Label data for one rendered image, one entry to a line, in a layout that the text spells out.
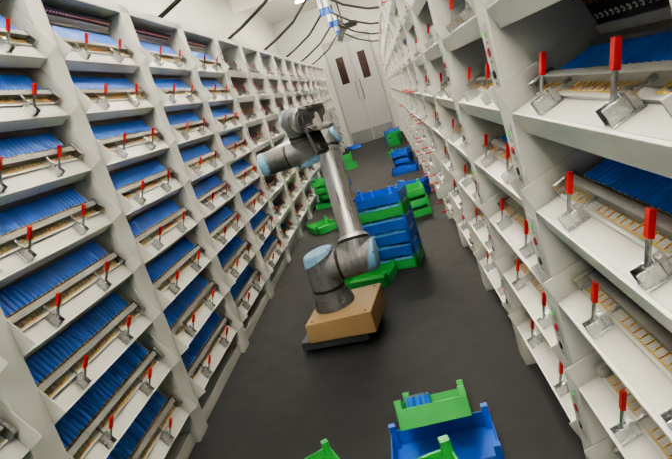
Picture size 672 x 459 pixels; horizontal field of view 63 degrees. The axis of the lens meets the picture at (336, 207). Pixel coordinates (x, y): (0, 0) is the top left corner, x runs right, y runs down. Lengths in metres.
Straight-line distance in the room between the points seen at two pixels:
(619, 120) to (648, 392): 0.40
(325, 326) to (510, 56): 1.65
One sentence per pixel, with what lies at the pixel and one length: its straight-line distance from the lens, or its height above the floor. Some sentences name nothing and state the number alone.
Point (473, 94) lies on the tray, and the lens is 1.60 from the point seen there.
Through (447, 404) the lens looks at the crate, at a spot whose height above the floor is 0.18.
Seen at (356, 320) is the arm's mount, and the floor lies 0.13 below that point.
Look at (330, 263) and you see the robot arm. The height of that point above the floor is 0.37.
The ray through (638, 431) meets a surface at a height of 0.37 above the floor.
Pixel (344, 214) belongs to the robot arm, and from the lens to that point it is 2.48.
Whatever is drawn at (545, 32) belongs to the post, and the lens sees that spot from 1.10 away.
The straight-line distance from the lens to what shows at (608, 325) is 1.04.
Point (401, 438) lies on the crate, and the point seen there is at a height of 0.03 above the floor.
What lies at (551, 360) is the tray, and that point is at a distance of 1.74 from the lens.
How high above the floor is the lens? 1.05
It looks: 11 degrees down
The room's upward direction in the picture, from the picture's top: 17 degrees counter-clockwise
